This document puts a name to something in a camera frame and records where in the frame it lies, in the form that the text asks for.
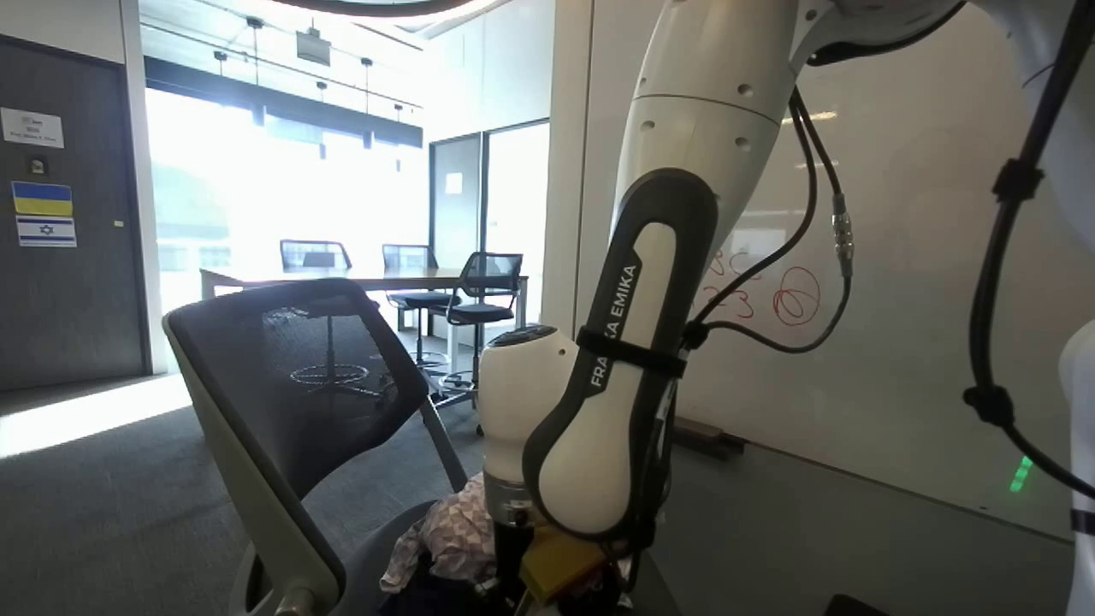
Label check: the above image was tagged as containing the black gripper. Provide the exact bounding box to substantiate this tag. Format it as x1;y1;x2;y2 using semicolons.
488;507;539;616

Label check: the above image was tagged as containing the black mesh office chair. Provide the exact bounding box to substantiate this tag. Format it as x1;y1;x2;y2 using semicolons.
162;279;644;616

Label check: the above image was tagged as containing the thick black clipped cable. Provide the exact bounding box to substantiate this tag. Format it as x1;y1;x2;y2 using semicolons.
957;0;1095;507

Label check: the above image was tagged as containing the hanging ceiling sign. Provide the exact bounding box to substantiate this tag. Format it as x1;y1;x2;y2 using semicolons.
294;26;336;69

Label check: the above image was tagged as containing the dark grey door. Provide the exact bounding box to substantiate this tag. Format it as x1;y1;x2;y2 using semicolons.
0;31;155;395

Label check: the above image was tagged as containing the long meeting table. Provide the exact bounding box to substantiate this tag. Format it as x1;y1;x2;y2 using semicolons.
200;267;530;335

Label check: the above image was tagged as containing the white door sign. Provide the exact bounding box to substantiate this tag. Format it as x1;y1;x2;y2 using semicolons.
0;103;70;151

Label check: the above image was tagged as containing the large whiteboard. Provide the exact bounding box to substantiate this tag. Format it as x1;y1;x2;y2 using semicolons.
566;0;1095;540

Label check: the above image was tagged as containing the blue swivel office chair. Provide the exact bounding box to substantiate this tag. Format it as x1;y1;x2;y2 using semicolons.
381;239;457;335
439;249;526;407
278;238;355;279

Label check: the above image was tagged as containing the blue and yellow flag poster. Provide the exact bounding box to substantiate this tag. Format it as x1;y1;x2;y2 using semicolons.
9;180;83;249

